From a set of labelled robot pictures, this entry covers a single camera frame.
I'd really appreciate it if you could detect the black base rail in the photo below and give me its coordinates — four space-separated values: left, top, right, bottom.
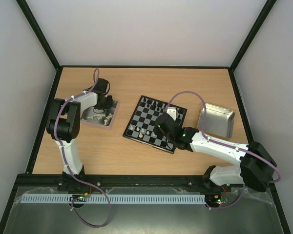
14 174 274 193

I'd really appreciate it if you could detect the black white chessboard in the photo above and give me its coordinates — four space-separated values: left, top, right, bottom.
123 96 176 154

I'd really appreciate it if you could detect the light blue cable duct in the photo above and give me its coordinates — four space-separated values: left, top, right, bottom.
20 194 206 205

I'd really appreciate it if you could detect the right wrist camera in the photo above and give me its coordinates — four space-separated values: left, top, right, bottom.
165 106 177 121

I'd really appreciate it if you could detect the black metal frame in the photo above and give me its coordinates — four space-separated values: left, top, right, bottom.
0 0 292 234

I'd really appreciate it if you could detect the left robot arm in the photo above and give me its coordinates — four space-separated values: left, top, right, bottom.
46 78 115 188

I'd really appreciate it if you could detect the metal tray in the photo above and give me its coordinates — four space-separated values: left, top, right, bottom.
204 103 235 139
80 100 119 130

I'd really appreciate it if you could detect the right metal tray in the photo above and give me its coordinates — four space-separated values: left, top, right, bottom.
204 103 235 139

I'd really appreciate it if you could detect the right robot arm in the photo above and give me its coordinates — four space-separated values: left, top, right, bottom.
155 113 277 192

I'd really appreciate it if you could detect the left metal tray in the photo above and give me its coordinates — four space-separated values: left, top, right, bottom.
80 100 119 130

